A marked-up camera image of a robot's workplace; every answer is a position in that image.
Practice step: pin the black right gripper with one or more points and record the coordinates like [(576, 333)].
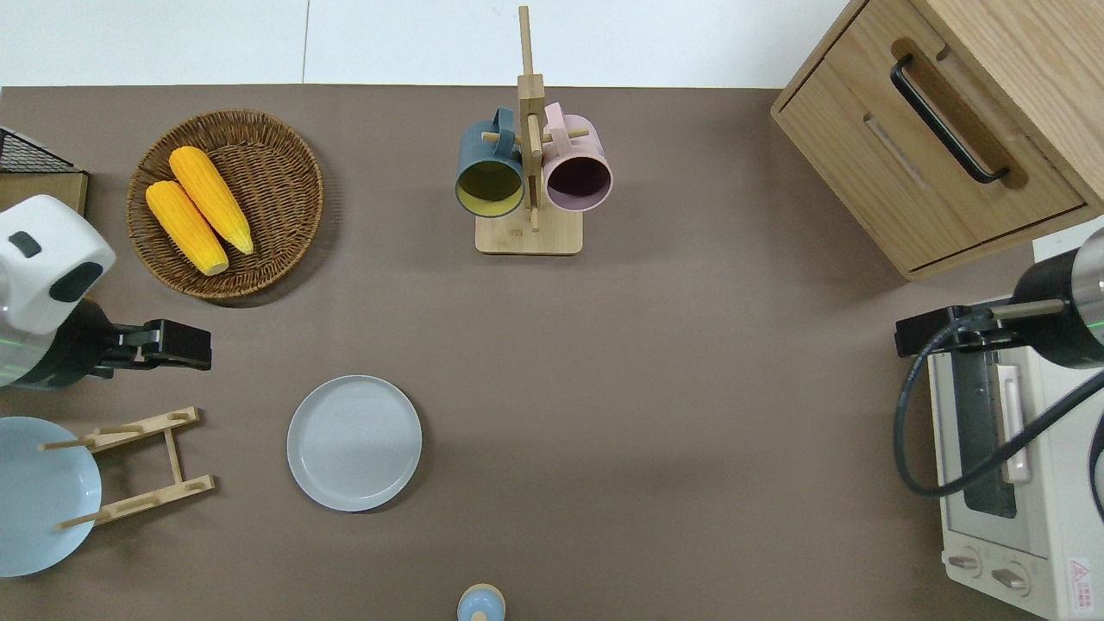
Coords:
[(975, 328)]

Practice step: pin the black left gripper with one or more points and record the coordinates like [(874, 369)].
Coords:
[(121, 347)]

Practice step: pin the gray round plate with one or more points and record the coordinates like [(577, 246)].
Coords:
[(354, 444)]

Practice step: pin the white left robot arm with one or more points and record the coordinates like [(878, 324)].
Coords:
[(43, 259)]

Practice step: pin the low wooden plate rack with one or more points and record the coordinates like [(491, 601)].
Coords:
[(177, 457)]

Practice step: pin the light blue round plate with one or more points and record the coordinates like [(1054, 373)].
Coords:
[(39, 509)]

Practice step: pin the yellow corn cob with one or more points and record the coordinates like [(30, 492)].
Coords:
[(185, 228), (211, 198)]

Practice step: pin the round wicker basket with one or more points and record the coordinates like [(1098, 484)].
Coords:
[(276, 172)]

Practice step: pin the wooden drawer cabinet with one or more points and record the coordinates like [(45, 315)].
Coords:
[(862, 147)]

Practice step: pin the white toaster oven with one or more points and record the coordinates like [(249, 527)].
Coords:
[(1052, 535)]

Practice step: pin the brown table mat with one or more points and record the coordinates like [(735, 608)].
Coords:
[(690, 388)]

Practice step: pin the dark blue mug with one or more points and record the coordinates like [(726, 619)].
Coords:
[(483, 151)]

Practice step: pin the wooden mug tree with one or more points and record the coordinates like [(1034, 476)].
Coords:
[(528, 237)]

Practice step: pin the pink mug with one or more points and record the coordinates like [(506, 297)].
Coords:
[(580, 147)]

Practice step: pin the blue dome call bell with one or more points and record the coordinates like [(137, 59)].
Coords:
[(480, 606)]

